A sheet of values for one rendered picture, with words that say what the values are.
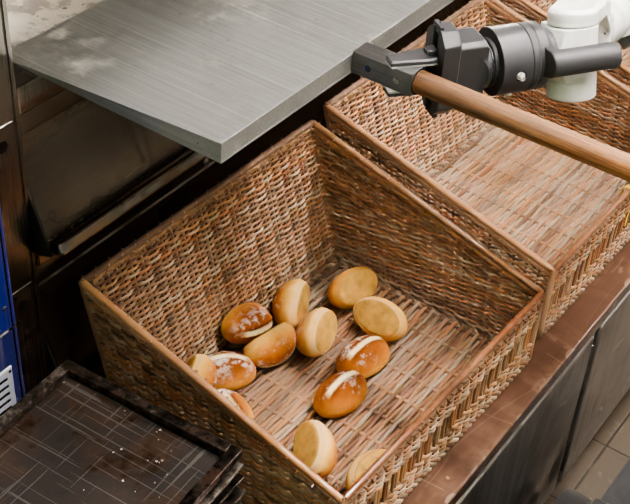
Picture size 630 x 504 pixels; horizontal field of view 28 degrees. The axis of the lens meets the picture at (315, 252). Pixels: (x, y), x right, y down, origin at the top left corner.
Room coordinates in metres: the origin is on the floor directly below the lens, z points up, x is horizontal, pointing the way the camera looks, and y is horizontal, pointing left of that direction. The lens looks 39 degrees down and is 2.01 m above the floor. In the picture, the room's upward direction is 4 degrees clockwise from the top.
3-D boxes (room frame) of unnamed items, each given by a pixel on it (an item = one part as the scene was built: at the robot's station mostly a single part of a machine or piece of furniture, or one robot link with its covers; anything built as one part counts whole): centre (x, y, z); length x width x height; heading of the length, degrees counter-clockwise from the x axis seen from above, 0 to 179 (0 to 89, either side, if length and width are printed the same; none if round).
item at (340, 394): (1.37, -0.06, 0.62); 0.10 x 0.07 x 0.06; 139
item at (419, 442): (1.42, -0.02, 0.72); 0.56 x 0.49 x 0.28; 146
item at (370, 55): (1.37, -0.08, 1.20); 0.09 x 0.04 x 0.03; 57
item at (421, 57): (1.36, -0.10, 1.22); 0.06 x 0.03 x 0.02; 112
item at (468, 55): (1.39, -0.19, 1.20); 0.12 x 0.10 x 0.13; 112
